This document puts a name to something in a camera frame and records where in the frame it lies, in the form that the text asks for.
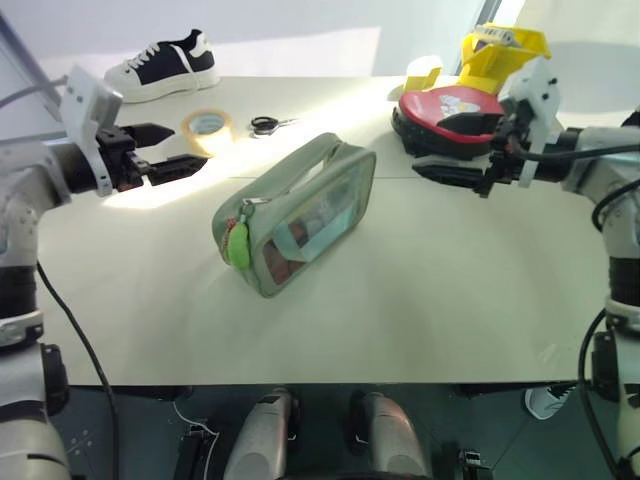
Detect black and white sneaker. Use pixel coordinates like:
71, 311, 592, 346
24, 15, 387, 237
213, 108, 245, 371
103, 28, 221, 105

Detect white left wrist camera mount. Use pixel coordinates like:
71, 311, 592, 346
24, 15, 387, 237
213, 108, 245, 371
58, 64, 124, 198

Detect white shoe on floor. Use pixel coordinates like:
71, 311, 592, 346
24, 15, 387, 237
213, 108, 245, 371
523, 382, 577, 421

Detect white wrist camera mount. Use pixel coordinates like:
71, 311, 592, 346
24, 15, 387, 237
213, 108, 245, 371
58, 64, 124, 198
497, 56, 562, 189

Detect beige tape roll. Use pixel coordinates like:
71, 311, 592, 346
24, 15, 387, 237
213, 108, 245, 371
180, 107, 237, 159

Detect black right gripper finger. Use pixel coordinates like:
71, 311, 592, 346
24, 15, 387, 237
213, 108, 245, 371
436, 112, 507, 145
411, 153, 490, 192

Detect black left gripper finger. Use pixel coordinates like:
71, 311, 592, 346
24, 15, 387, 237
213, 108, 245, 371
130, 122, 177, 150
148, 155, 209, 188

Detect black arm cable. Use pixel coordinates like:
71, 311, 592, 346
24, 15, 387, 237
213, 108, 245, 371
35, 259, 122, 480
499, 127, 640, 480

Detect white cable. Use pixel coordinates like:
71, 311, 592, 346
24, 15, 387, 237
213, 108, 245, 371
0, 74, 70, 110

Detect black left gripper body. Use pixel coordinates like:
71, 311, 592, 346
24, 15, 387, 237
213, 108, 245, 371
96, 125, 154, 192

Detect silver right robot leg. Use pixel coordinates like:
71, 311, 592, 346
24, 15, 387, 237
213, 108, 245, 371
348, 389, 434, 480

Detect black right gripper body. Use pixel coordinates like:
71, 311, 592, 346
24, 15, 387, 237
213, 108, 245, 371
474, 113, 532, 199

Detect silver robot leg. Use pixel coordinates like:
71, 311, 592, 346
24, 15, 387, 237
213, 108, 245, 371
223, 387, 302, 480
348, 389, 434, 480

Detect black box with red lid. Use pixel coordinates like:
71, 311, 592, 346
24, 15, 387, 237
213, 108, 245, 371
390, 84, 507, 162

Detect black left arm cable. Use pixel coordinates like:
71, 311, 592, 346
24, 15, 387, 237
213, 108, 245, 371
35, 259, 122, 480

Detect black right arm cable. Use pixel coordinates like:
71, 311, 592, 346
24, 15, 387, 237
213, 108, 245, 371
499, 127, 640, 480

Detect green zipper charm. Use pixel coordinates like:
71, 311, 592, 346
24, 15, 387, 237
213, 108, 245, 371
221, 198, 252, 272

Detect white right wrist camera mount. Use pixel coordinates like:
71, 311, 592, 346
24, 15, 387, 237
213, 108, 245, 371
497, 56, 562, 189

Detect silver left robot leg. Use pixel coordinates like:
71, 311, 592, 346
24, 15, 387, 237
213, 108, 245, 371
223, 387, 302, 480

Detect green transparent pouch bag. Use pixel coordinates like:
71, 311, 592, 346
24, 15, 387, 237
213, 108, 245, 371
211, 132, 378, 300

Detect black handled scissors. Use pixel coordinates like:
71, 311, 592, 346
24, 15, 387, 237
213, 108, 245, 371
249, 115, 302, 138

